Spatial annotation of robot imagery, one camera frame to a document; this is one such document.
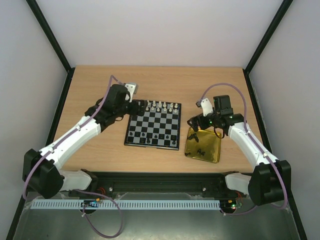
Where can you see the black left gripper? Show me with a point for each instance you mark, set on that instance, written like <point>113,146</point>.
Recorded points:
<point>141,112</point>

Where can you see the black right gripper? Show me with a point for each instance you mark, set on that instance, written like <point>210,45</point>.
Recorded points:
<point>200,121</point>

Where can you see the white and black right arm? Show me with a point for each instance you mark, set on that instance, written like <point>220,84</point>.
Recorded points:
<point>255,160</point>

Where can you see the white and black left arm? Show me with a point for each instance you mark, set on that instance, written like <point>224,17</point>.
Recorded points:
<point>42,170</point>

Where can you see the black chess pieces in tray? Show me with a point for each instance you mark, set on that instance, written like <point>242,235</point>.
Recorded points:
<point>192,145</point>

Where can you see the white chess piece row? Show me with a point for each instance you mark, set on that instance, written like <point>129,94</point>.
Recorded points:
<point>162,107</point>

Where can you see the gold rectangular tray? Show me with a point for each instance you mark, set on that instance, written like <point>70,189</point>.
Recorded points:
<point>210,143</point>

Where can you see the black and grey chessboard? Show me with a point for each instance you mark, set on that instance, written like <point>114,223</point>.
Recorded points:
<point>154,123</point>

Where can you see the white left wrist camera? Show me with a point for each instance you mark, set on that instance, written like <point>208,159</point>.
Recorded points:
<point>132,89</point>

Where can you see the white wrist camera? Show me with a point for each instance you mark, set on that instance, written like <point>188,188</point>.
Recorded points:
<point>132,89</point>
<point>206,106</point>

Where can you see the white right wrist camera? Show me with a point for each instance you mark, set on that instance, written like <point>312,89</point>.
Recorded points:
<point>206,106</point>

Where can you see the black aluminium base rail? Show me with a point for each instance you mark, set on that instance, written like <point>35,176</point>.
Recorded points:
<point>210,185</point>

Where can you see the slotted grey cable duct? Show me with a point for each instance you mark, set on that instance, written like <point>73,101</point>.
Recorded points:
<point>77,204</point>

